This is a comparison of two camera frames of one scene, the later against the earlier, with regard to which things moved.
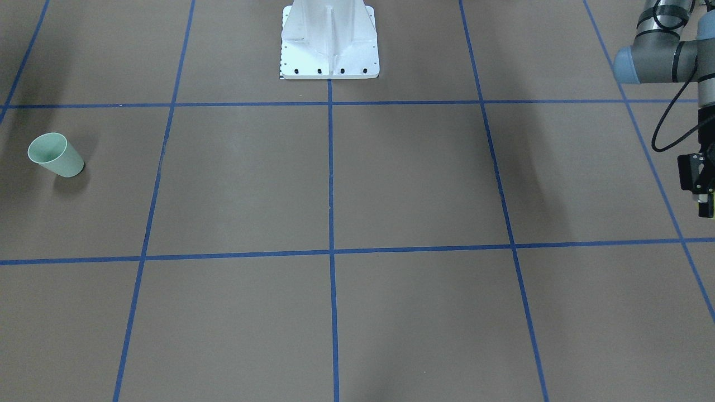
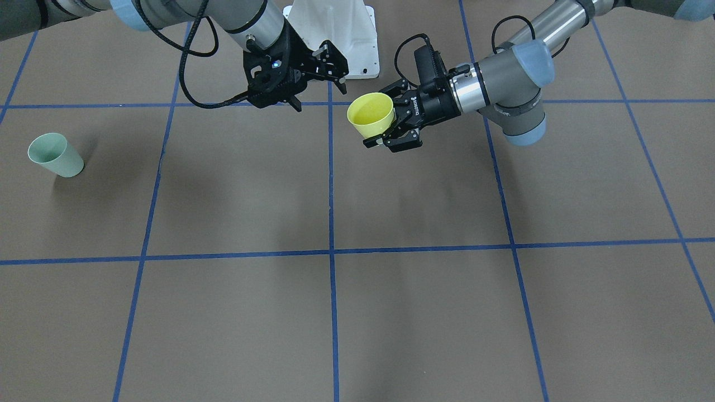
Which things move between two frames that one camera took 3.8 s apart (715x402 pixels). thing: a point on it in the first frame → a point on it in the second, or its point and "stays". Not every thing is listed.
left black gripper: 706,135 → 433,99
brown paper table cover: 490,220 stays
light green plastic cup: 53,151 stays
